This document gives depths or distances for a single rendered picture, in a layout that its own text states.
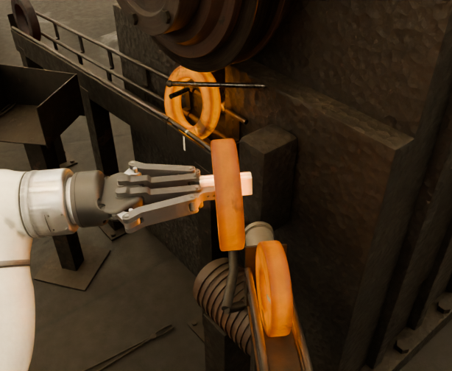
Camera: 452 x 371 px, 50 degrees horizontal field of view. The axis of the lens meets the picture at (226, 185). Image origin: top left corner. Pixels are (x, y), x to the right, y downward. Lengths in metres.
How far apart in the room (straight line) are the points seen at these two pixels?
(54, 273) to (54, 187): 1.23
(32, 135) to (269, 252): 0.88
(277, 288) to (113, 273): 1.14
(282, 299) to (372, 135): 0.34
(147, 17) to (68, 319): 1.08
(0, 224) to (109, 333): 1.04
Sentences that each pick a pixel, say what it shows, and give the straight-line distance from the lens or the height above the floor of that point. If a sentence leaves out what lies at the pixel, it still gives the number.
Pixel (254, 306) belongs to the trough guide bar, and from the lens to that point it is 0.82.
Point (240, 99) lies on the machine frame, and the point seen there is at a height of 0.80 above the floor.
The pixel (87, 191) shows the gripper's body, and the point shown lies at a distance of 0.65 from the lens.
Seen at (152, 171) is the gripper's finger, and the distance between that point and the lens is 0.69.
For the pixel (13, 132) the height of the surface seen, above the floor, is 0.60.
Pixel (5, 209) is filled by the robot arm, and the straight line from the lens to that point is 0.67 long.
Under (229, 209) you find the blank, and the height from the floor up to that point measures 0.94.
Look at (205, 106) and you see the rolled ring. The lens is 1.14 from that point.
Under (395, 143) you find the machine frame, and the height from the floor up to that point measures 0.87.
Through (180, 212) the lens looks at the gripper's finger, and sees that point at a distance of 0.64.
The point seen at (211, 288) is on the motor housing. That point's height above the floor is 0.52.
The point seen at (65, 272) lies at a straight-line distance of 1.86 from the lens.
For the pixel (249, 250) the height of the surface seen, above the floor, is 0.71.
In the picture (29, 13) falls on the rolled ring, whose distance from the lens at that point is 2.02.
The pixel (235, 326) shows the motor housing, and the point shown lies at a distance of 1.02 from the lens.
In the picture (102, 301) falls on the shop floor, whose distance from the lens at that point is 1.75.
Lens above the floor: 1.34
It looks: 39 degrees down
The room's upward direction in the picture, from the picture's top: straight up
